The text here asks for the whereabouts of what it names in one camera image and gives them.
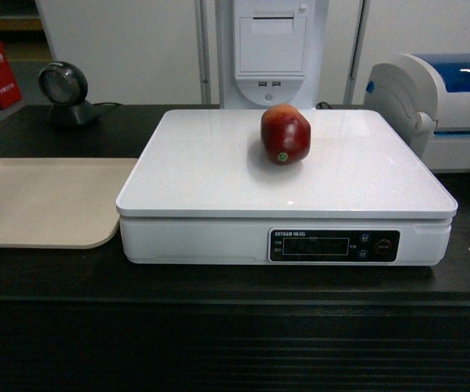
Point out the dark red mango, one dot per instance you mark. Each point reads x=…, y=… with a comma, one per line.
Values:
x=285, y=135

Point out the white checkout scale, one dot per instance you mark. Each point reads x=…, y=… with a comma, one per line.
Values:
x=203, y=192

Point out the white receipt printer terminal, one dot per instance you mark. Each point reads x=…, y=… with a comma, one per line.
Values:
x=270, y=52

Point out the black barcode scanner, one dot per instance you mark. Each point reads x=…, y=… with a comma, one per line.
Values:
x=66, y=87

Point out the beige plastic tray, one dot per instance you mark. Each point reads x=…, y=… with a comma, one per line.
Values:
x=60, y=203

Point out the white blue label printer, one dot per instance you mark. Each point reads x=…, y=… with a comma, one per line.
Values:
x=425, y=98

